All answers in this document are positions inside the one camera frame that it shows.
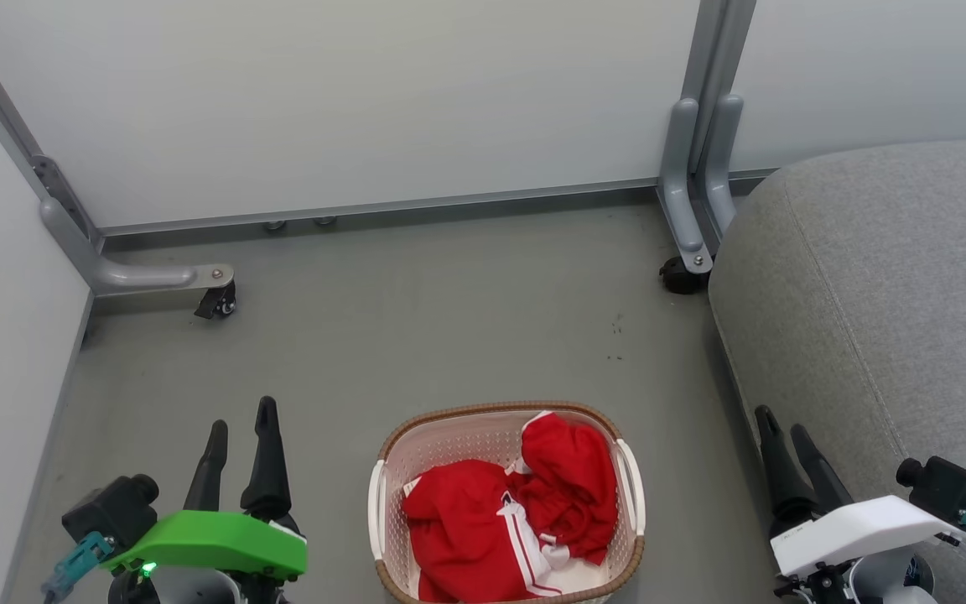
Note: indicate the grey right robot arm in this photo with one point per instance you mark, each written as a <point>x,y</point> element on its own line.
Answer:
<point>881,585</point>

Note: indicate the red shorts white stripes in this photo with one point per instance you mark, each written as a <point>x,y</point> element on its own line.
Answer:
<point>449,537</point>

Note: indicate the white laundry basket brown rim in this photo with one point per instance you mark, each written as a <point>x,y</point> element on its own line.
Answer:
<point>449,436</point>

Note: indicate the grey partition base rail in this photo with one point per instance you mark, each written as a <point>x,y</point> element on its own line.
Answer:
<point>416,205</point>

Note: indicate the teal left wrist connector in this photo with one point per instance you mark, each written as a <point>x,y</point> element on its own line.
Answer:
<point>76,566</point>

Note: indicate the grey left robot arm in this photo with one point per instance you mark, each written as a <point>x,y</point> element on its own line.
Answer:
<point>189,589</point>

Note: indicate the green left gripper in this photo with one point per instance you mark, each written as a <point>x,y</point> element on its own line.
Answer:
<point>215,541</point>

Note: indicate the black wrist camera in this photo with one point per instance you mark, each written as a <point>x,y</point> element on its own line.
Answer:
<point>114,507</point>
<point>948,491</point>

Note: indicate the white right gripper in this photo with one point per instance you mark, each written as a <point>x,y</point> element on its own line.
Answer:
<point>860,528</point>

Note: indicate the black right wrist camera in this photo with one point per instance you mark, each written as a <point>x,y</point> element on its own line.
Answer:
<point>948,491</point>

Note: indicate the grey fabric sofa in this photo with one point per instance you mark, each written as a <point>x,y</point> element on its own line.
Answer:
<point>885,319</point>

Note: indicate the black caster wheel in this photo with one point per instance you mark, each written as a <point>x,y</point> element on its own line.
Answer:
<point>219,302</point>
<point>682,277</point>

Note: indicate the small grey levelling foot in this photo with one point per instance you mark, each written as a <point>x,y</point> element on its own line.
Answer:
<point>324,221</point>
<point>275,225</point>

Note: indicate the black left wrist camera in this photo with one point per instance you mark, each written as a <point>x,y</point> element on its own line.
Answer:
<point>114,507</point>

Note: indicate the grey partition foot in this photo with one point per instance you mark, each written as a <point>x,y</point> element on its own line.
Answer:
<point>722,168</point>
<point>131,274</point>
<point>680,201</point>

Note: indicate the grey partition post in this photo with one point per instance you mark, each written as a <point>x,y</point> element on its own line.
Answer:
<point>5,117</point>
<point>714,59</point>

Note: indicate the plain red garment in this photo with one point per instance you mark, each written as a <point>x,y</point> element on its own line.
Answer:
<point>571,478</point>

